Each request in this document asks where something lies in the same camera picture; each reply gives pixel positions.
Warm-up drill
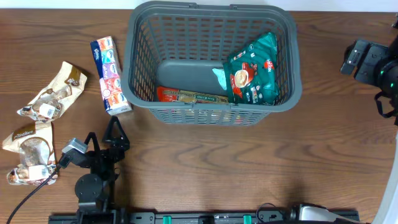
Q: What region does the San Remo spaghetti packet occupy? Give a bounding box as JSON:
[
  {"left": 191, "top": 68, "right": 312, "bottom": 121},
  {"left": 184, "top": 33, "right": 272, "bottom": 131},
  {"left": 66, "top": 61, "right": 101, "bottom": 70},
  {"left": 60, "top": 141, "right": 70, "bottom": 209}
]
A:
[{"left": 157, "top": 86, "right": 229, "bottom": 104}]

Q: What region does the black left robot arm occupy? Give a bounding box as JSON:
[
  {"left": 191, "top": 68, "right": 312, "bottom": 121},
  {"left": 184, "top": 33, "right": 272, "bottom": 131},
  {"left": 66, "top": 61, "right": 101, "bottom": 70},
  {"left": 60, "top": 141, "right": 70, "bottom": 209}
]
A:
[{"left": 75, "top": 116, "right": 130, "bottom": 224}]

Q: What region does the black camera cable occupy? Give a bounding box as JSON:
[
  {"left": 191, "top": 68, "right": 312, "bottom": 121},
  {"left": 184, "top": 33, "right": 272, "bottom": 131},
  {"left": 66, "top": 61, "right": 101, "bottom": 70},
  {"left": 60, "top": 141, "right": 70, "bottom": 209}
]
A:
[{"left": 5, "top": 152, "right": 73, "bottom": 224}]

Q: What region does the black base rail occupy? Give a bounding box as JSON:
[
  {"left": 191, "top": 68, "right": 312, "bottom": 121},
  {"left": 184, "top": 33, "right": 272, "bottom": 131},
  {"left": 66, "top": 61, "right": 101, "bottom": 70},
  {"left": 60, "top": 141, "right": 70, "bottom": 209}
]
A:
[{"left": 48, "top": 210, "right": 361, "bottom": 224}]

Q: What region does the light green wipes packet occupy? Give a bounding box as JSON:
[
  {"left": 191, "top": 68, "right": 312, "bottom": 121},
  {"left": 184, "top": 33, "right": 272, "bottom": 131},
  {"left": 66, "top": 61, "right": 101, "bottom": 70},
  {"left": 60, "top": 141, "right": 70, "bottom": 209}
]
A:
[{"left": 212, "top": 68, "right": 227, "bottom": 91}]

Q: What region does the colourful tissue pack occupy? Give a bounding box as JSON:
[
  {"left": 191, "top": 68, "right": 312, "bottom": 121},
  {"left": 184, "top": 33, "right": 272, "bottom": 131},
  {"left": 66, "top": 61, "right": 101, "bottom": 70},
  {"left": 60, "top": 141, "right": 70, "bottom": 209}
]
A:
[{"left": 90, "top": 36, "right": 132, "bottom": 116}]

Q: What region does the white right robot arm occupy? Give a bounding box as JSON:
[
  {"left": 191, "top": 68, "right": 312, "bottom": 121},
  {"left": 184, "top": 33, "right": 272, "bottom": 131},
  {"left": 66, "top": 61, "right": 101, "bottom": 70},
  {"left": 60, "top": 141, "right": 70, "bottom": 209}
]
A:
[{"left": 284, "top": 39, "right": 397, "bottom": 224}]

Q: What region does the grey plastic basket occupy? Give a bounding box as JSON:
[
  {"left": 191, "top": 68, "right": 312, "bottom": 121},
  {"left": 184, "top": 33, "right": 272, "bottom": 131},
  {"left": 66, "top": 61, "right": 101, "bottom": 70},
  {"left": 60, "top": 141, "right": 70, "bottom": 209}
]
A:
[{"left": 121, "top": 1, "right": 302, "bottom": 126}]

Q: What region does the beige snack bag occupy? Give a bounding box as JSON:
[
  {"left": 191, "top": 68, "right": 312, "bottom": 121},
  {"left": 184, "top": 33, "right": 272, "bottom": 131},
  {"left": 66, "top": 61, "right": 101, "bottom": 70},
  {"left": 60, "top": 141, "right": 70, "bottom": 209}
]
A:
[
  {"left": 17, "top": 62, "right": 87, "bottom": 123},
  {"left": 2, "top": 122, "right": 57, "bottom": 185}
]

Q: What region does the green Nescafe coffee bag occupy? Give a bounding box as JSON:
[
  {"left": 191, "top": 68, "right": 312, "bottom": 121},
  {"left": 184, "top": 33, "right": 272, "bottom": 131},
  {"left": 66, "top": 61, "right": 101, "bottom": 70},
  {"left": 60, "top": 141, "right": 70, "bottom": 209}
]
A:
[{"left": 223, "top": 32, "right": 279, "bottom": 106}]

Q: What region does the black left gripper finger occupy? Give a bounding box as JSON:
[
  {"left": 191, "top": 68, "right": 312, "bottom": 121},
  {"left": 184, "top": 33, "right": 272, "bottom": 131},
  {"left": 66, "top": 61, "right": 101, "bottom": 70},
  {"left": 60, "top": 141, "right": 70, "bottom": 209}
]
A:
[
  {"left": 84, "top": 132, "right": 100, "bottom": 153},
  {"left": 102, "top": 116, "right": 130, "bottom": 149}
]

